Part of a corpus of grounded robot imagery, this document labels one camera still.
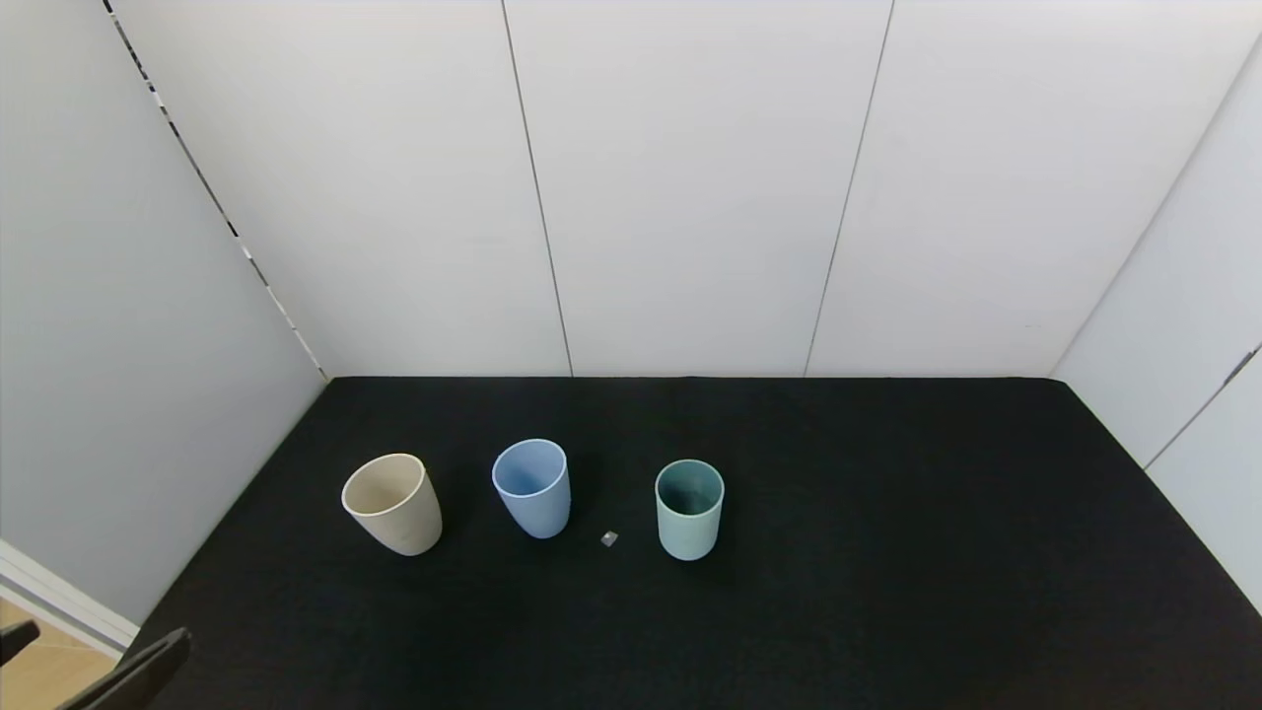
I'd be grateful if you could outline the green plastic cup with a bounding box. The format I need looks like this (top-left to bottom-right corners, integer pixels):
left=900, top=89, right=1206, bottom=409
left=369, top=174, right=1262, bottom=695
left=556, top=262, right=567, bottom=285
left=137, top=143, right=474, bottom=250
left=655, top=459, right=726, bottom=562

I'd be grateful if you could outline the beige plastic cup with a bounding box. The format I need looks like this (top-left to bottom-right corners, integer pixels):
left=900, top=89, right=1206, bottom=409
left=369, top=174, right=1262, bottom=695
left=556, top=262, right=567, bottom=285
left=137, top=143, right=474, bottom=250
left=341, top=453, right=444, bottom=556

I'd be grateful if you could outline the white baseboard strip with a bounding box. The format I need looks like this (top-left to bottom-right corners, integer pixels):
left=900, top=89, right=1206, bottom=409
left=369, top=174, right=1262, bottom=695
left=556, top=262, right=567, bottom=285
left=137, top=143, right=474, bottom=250
left=0, top=537, right=141, bottom=660

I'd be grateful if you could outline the blue plastic cup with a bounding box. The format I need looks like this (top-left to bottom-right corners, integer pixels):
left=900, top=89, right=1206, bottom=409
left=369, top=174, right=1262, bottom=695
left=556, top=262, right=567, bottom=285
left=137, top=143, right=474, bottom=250
left=491, top=439, right=572, bottom=539

